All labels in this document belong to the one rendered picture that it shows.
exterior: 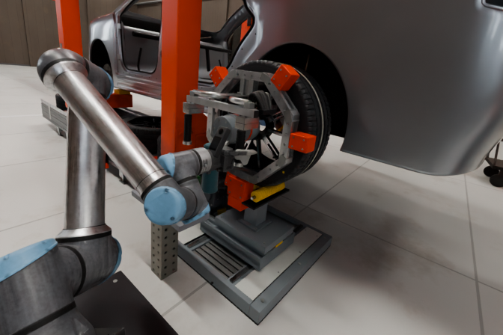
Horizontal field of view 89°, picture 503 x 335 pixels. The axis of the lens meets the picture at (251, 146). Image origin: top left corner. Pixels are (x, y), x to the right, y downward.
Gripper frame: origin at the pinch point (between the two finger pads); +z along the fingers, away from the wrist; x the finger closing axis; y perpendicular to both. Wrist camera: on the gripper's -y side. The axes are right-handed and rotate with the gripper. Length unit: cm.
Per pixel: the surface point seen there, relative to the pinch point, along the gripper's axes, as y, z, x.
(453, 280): 83, 114, 88
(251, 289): 75, 9, 7
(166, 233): 55, -12, -35
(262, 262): 69, 22, 3
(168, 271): 79, -11, -35
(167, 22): -50, 12, -75
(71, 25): -53, 20, -258
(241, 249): 68, 21, -11
